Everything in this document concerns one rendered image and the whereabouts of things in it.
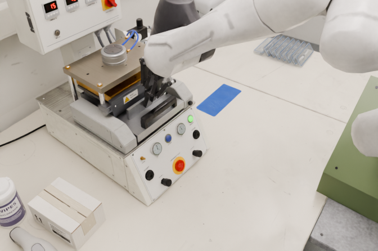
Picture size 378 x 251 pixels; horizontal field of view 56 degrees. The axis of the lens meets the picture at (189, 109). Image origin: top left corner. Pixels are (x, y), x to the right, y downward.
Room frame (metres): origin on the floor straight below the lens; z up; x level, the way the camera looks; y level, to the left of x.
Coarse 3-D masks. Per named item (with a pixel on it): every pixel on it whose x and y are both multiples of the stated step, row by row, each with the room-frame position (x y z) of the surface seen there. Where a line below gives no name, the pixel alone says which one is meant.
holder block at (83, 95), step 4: (84, 92) 0.95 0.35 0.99; (84, 96) 0.94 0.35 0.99; (88, 96) 0.93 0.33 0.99; (140, 96) 0.94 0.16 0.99; (144, 96) 0.95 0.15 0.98; (88, 100) 0.92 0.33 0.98; (92, 100) 0.91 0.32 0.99; (96, 100) 0.91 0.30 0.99; (136, 100) 0.92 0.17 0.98; (96, 104) 0.90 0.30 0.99; (128, 104) 0.90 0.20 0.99; (132, 104) 0.91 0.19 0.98; (124, 108) 0.88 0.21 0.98; (116, 112) 0.86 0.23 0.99; (120, 112) 0.87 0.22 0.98; (116, 116) 0.85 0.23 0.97
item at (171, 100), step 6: (174, 96) 0.91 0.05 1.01; (162, 102) 0.88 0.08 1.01; (168, 102) 0.88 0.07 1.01; (174, 102) 0.90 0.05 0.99; (156, 108) 0.85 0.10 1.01; (162, 108) 0.86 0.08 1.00; (150, 114) 0.82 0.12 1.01; (156, 114) 0.84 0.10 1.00; (144, 120) 0.80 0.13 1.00; (150, 120) 0.81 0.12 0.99; (144, 126) 0.80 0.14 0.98
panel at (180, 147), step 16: (192, 112) 0.96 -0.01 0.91; (192, 128) 0.92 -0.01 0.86; (144, 144) 0.78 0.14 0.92; (176, 144) 0.85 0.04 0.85; (192, 144) 0.89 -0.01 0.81; (144, 160) 0.75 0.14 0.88; (160, 160) 0.78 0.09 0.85; (176, 160) 0.82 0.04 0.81; (192, 160) 0.86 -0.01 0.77; (144, 176) 0.72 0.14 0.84; (160, 176) 0.75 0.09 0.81; (176, 176) 0.79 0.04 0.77; (160, 192) 0.72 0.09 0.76
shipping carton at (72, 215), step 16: (48, 192) 0.66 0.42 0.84; (64, 192) 0.66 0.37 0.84; (80, 192) 0.66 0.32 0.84; (32, 208) 0.61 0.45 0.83; (48, 208) 0.60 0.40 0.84; (64, 208) 0.61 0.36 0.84; (80, 208) 0.60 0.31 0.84; (96, 208) 0.61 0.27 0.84; (48, 224) 0.57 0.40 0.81; (64, 224) 0.55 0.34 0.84; (80, 224) 0.55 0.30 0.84; (96, 224) 0.59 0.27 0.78; (64, 240) 0.55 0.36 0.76; (80, 240) 0.54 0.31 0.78
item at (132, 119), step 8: (160, 88) 0.96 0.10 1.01; (80, 96) 0.96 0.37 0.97; (168, 96) 0.97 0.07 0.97; (136, 104) 0.87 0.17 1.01; (152, 104) 0.92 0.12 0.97; (128, 112) 0.84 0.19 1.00; (136, 112) 0.86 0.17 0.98; (144, 112) 0.88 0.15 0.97; (168, 112) 0.88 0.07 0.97; (176, 112) 0.91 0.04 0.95; (128, 120) 0.84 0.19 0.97; (136, 120) 0.84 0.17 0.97; (152, 120) 0.84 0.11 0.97; (160, 120) 0.85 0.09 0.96; (136, 128) 0.80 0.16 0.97; (152, 128) 0.82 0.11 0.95; (136, 136) 0.77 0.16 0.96; (144, 136) 0.79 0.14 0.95
